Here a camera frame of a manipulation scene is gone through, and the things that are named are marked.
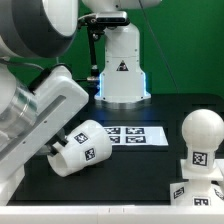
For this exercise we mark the black camera on stand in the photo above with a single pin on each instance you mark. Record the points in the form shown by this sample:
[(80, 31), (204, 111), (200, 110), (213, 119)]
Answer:
[(95, 24)]

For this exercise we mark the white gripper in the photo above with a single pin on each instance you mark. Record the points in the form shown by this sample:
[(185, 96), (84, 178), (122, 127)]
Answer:
[(29, 119)]

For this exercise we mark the white lamp shade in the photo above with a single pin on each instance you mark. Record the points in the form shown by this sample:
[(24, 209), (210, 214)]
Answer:
[(87, 145)]

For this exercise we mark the white lamp bulb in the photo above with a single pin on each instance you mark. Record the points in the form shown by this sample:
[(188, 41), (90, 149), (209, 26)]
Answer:
[(203, 132)]

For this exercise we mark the white lamp base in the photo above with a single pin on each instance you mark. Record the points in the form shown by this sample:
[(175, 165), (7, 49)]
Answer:
[(198, 188)]

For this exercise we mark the white marker sheet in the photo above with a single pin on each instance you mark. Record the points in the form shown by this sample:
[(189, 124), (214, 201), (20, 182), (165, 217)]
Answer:
[(135, 136)]

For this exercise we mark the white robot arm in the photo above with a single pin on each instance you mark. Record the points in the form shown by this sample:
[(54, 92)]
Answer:
[(41, 29)]

